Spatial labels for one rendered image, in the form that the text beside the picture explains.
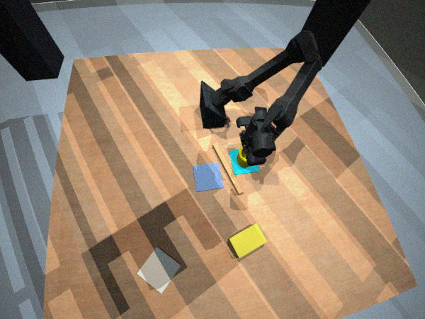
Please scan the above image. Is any yellow rectangular block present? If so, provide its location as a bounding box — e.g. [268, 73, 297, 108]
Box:
[228, 223, 267, 258]

